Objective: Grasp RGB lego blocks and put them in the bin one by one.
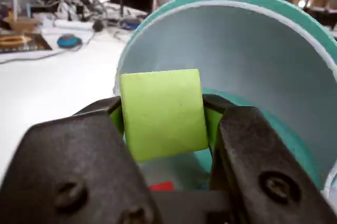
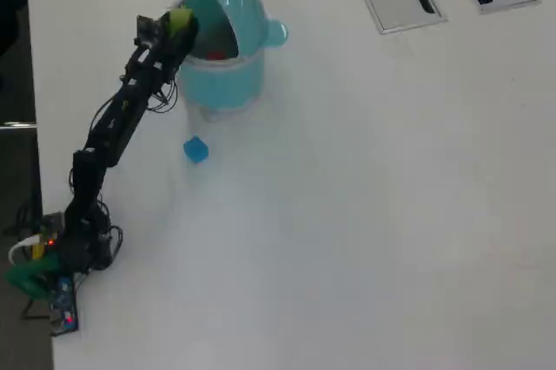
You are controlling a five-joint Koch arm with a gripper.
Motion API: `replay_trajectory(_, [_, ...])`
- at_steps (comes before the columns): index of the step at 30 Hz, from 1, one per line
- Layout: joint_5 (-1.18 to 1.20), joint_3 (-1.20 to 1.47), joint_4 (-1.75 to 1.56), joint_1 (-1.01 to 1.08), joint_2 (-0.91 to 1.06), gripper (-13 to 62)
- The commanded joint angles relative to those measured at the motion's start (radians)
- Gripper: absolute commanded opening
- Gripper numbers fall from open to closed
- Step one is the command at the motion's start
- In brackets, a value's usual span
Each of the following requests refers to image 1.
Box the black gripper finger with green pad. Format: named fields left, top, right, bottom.
left=0, top=96, right=161, bottom=224
left=202, top=94, right=337, bottom=224

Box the red lego block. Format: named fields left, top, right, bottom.
left=147, top=181, right=176, bottom=192

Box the green lego block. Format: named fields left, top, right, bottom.
left=120, top=68, right=209, bottom=163

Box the teal round bin with lid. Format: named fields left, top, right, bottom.
left=113, top=0, right=337, bottom=191

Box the blue round desk device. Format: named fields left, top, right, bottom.
left=57, top=34, right=83, bottom=49

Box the dark book with gold pattern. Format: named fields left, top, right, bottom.
left=0, top=33, right=53, bottom=54

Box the white power strip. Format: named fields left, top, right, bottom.
left=54, top=20, right=94, bottom=31

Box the tan cardboard piece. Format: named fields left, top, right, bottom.
left=9, top=17, right=43, bottom=34

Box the long white desk cable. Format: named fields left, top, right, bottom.
left=0, top=46, right=80, bottom=65

